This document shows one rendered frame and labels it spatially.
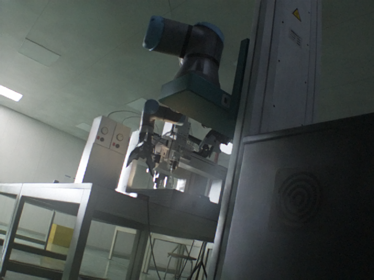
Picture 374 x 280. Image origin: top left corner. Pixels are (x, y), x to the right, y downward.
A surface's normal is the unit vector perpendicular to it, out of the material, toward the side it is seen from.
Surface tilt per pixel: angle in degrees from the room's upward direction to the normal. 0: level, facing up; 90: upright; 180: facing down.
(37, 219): 90
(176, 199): 90
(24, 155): 90
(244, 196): 90
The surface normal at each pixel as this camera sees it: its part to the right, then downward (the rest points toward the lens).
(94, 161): 0.65, -0.13
